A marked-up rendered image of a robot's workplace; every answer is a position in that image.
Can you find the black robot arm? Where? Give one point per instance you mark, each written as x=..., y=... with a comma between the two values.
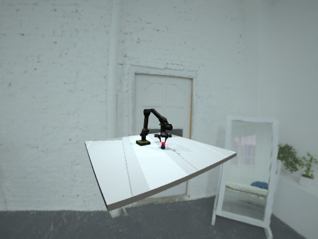
x=163, y=122

